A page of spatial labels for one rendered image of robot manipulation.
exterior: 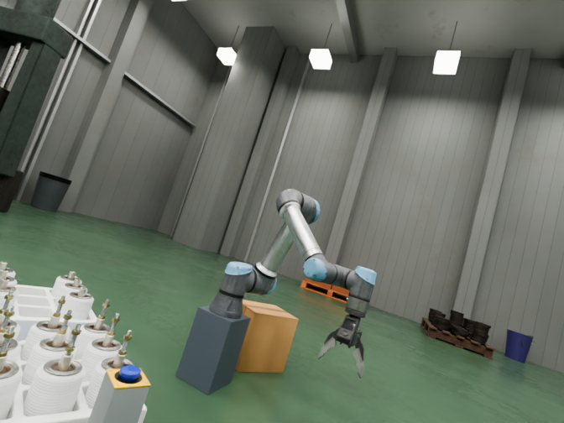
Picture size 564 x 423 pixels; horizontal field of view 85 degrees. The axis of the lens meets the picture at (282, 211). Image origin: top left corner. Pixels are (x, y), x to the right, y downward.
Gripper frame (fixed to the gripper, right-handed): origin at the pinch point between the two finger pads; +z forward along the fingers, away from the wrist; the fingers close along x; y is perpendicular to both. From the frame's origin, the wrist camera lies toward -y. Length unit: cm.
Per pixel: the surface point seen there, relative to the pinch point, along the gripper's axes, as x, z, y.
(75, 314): 91, 13, -31
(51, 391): 46, 11, -64
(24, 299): 116, 17, -35
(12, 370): 52, 8, -70
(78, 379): 45, 9, -60
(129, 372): 30, 1, -62
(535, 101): -153, -502, 617
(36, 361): 59, 11, -61
